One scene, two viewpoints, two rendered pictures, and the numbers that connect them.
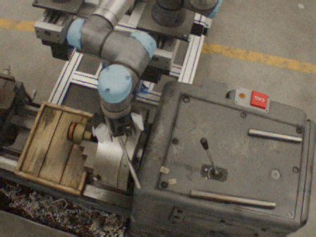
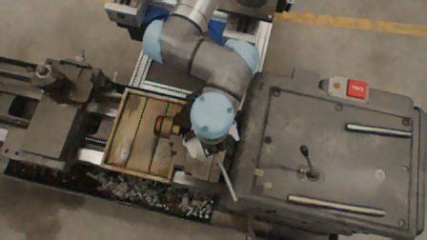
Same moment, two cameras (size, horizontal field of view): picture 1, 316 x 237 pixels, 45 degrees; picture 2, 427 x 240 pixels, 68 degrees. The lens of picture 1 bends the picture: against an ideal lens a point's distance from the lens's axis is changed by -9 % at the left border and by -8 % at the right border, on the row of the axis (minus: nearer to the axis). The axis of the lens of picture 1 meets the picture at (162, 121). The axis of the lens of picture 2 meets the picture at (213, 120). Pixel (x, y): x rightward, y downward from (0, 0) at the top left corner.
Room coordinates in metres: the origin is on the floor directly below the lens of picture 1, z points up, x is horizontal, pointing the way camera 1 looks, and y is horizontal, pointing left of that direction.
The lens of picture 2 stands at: (0.31, 0.11, 2.22)
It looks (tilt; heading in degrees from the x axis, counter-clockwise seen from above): 72 degrees down; 3
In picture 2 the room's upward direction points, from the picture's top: 6 degrees clockwise
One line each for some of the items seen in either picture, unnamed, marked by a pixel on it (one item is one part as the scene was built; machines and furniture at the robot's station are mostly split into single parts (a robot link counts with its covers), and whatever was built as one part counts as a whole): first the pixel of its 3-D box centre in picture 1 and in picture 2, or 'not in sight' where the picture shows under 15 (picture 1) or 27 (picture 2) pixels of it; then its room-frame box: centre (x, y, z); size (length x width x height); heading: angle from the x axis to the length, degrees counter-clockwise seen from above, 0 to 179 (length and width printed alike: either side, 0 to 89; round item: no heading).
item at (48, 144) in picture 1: (60, 146); (147, 134); (0.63, 0.40, 0.89); 0.36 x 0.30 x 0.04; 176
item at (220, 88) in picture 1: (213, 91); (304, 81); (0.81, -0.16, 1.24); 0.09 x 0.08 x 0.03; 86
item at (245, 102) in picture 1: (250, 103); (345, 91); (0.80, -0.30, 1.23); 0.13 x 0.08 x 0.05; 86
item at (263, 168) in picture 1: (224, 169); (314, 157); (0.60, -0.26, 1.06); 0.59 x 0.48 x 0.39; 86
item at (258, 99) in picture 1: (258, 100); (355, 89); (0.80, -0.32, 1.26); 0.06 x 0.06 x 0.02; 86
